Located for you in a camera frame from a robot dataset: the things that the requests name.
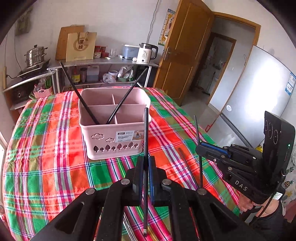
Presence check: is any brown paper bag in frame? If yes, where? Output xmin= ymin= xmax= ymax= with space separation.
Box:
xmin=66 ymin=32 xmax=97 ymax=62

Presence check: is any person's right hand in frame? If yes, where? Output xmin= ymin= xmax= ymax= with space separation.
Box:
xmin=239 ymin=192 xmax=255 ymax=213

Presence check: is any plaid tablecloth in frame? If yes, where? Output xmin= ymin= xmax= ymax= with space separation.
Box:
xmin=2 ymin=88 xmax=241 ymax=241

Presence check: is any crumpled plastic bag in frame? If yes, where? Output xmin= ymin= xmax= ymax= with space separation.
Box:
xmin=102 ymin=73 xmax=116 ymax=84

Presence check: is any stainless steel counter shelf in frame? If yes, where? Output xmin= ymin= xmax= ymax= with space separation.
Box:
xmin=47 ymin=55 xmax=160 ymax=89

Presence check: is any person's right forearm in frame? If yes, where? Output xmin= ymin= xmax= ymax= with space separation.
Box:
xmin=240 ymin=200 xmax=287 ymax=241

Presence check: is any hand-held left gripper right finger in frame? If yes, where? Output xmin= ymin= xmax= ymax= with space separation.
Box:
xmin=148 ymin=156 xmax=266 ymax=241

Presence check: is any hanging wall cloth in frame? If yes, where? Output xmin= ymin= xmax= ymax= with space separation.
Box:
xmin=15 ymin=13 xmax=32 ymax=36

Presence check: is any black stove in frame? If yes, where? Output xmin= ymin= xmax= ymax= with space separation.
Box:
xmin=18 ymin=59 xmax=51 ymax=78

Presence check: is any silver refrigerator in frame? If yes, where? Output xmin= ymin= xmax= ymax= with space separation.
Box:
xmin=207 ymin=45 xmax=296 ymax=150

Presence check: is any small pink woven basket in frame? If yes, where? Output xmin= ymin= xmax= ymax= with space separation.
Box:
xmin=33 ymin=87 xmax=54 ymax=99

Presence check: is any stainless steel steamer pot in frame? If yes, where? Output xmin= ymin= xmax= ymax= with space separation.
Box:
xmin=24 ymin=45 xmax=48 ymax=68

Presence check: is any wooden door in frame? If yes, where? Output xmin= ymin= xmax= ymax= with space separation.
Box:
xmin=153 ymin=0 xmax=214 ymax=106

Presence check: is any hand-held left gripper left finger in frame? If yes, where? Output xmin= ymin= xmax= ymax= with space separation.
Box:
xmin=30 ymin=155 xmax=145 ymax=241

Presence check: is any white electric kettle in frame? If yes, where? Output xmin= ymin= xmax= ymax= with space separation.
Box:
xmin=136 ymin=43 xmax=159 ymax=64

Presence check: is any clear plastic jug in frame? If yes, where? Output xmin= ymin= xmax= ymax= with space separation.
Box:
xmin=86 ymin=65 xmax=100 ymax=82

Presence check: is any pineapple print clothing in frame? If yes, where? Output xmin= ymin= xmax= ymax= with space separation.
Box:
xmin=280 ymin=162 xmax=296 ymax=209

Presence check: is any pink divided chopstick basket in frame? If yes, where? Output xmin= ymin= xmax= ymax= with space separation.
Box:
xmin=78 ymin=88 xmax=152 ymax=161

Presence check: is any clear plastic storage box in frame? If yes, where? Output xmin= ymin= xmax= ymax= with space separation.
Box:
xmin=122 ymin=44 xmax=140 ymax=60

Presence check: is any giraffe height chart poster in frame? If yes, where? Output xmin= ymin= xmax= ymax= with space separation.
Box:
xmin=158 ymin=9 xmax=176 ymax=46

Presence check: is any wooden cutting board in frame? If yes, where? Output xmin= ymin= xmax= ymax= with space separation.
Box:
xmin=55 ymin=26 xmax=85 ymax=61

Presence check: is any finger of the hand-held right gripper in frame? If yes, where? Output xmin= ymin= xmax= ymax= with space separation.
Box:
xmin=195 ymin=142 xmax=232 ymax=158
xmin=198 ymin=152 xmax=233 ymax=168

